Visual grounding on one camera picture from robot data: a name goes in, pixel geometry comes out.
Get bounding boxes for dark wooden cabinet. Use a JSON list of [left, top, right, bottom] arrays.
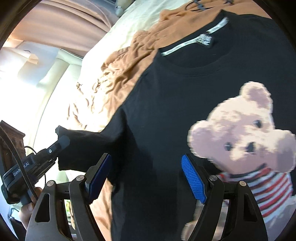
[[0, 120, 26, 176]]

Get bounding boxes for black cable on bed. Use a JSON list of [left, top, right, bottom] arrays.
[[184, 0, 234, 12]]

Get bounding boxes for cream bed sheet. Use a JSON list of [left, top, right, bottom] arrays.
[[34, 1, 186, 150]]

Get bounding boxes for person's left hand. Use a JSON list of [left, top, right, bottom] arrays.
[[18, 195, 37, 230]]

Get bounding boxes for black teddy bear t-shirt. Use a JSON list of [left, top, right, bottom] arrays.
[[56, 11, 295, 240]]

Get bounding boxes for orange-brown bed blanket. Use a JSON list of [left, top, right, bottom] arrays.
[[59, 1, 266, 240]]

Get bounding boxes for pink curtain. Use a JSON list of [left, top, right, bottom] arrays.
[[10, 1, 119, 57]]

